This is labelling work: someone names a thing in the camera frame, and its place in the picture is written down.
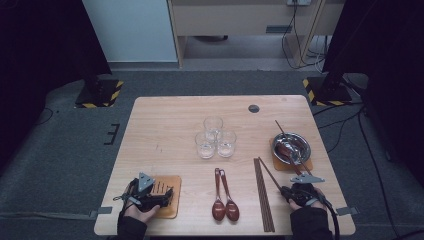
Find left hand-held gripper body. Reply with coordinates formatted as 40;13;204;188
113;172;168;212

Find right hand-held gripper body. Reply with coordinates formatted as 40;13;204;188
287;173;326;207

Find wooden slotted trivet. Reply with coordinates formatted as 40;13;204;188
269;138;314;172
146;174;183;220

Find bundle of brown chopsticks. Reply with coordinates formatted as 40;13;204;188
253;157;276;233

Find stainless steel bowl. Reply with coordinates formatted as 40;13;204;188
272;132;312;167

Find person's right hand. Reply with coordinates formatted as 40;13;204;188
288;188;329;212

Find person's left hand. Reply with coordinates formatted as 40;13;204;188
124;203;162;224

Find grey tape strip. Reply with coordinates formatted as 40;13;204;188
335;206;359;217
89;206;114;219

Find clear drinking glass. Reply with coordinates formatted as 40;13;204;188
194;130;218;160
216;129;238;158
203;115;224;141

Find black yellow striped stand base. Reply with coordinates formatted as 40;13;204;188
74;78;125;109
302;75;354;107

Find black curtain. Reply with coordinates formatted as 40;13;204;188
0;0;113;168
321;0;424;188

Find white cabinet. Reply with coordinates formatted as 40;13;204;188
82;0;178;63

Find beige wooden desk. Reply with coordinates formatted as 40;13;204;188
167;0;344;68

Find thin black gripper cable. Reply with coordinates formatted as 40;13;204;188
113;179;134;214

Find thick black gripper cable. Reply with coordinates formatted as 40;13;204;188
316;194;341;240

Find black floor cable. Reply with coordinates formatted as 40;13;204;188
313;102;364;117
318;111;364;154
31;107;54;127
357;109;424;239

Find white cables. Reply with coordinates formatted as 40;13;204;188
306;36;329;73

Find black hanging cable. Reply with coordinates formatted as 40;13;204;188
281;3;326;71

